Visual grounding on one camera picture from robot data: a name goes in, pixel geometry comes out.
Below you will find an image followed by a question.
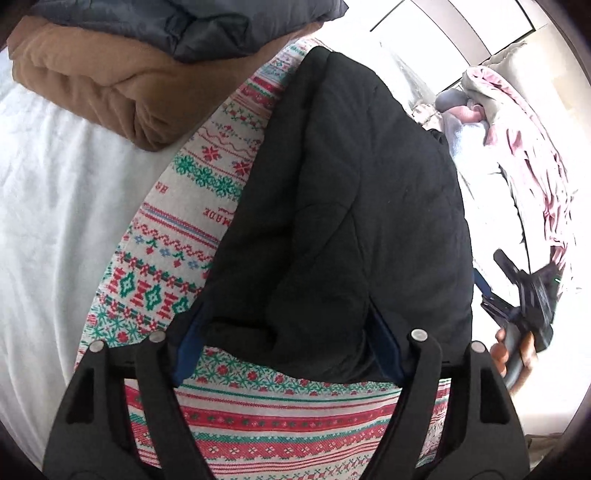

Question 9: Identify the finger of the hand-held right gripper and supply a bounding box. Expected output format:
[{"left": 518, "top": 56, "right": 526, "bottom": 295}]
[
  {"left": 473, "top": 270, "right": 514, "bottom": 326},
  {"left": 493, "top": 249, "right": 523, "bottom": 289}
]

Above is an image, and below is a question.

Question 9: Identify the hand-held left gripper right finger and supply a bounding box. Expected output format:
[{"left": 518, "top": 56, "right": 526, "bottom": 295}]
[{"left": 368, "top": 305, "right": 530, "bottom": 480}]

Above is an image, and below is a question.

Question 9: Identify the white wardrobe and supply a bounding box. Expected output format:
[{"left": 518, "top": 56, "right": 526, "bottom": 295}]
[{"left": 369, "top": 0, "right": 552, "bottom": 86}]

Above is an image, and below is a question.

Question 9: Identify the pink white clothes pile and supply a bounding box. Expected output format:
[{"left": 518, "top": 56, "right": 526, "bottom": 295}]
[{"left": 413, "top": 66, "right": 580, "bottom": 287}]

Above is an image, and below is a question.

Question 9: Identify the white bed quilt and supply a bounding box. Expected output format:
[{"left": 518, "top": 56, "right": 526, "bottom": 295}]
[{"left": 0, "top": 46, "right": 241, "bottom": 370}]

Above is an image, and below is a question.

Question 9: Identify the folded brown garment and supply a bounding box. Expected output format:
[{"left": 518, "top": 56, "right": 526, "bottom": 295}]
[{"left": 7, "top": 18, "right": 319, "bottom": 152}]

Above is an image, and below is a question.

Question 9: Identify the person's right hand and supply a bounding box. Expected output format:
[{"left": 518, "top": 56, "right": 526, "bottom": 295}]
[{"left": 490, "top": 328, "right": 539, "bottom": 386}]

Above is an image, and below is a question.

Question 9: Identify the folded dark grey garment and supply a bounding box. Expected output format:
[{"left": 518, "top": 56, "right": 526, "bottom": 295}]
[{"left": 28, "top": 0, "right": 349, "bottom": 64}]

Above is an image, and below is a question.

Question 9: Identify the light blue garment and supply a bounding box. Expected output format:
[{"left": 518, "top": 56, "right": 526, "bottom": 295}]
[{"left": 443, "top": 104, "right": 504, "bottom": 171}]

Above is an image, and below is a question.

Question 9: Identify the red green patterned blanket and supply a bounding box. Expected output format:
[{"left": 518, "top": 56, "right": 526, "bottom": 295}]
[{"left": 74, "top": 37, "right": 452, "bottom": 480}]

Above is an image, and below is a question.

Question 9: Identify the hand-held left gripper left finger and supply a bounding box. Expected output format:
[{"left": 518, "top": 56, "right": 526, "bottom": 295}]
[{"left": 44, "top": 308, "right": 218, "bottom": 480}]

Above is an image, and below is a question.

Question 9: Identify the beige cushion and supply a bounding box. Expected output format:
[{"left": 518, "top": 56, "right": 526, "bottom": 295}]
[{"left": 487, "top": 41, "right": 561, "bottom": 134}]

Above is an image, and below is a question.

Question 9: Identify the black coat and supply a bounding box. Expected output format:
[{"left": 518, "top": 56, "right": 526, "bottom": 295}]
[{"left": 173, "top": 46, "right": 476, "bottom": 385}]

